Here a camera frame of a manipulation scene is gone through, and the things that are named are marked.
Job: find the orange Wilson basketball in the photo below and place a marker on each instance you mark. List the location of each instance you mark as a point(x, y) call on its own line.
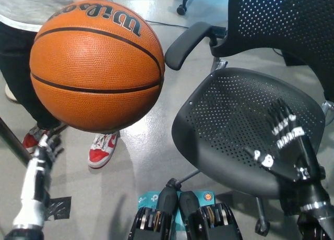
point(96, 75)

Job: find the black perforated office chair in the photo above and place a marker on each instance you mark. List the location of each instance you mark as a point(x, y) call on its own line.
point(221, 146)

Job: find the person's left red white sneaker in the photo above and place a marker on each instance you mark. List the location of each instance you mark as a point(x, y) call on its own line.
point(100, 152)

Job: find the person's red white sneaker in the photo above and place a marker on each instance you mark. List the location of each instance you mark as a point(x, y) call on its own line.
point(29, 142)
point(100, 152)

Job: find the black chair leg with caster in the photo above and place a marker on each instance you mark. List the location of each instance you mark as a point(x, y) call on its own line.
point(181, 10)

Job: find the robot left black body block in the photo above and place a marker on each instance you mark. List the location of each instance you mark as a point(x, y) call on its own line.
point(148, 224)

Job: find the person's right red white sneaker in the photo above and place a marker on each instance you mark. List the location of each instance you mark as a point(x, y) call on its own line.
point(29, 142)

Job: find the person in grey shirt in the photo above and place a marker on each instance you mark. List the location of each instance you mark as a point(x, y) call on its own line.
point(15, 54)

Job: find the teal cardboard box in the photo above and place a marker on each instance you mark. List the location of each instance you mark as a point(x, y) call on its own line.
point(150, 198)

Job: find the black tape patch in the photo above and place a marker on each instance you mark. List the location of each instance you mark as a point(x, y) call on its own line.
point(61, 207)

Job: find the black slanted pole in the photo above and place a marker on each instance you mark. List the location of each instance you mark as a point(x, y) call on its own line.
point(13, 143)

